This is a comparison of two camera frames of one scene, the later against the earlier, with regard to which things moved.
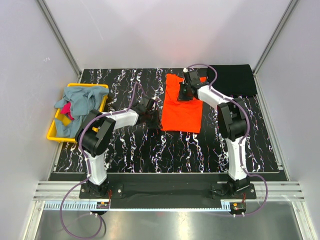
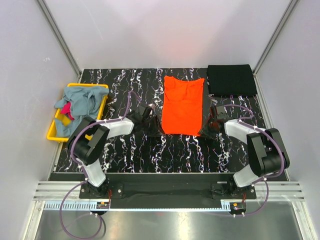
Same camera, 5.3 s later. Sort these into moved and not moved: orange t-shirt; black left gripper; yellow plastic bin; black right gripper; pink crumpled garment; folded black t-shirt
Moved: black left gripper; black right gripper
Not moved: pink crumpled garment; orange t-shirt; folded black t-shirt; yellow plastic bin
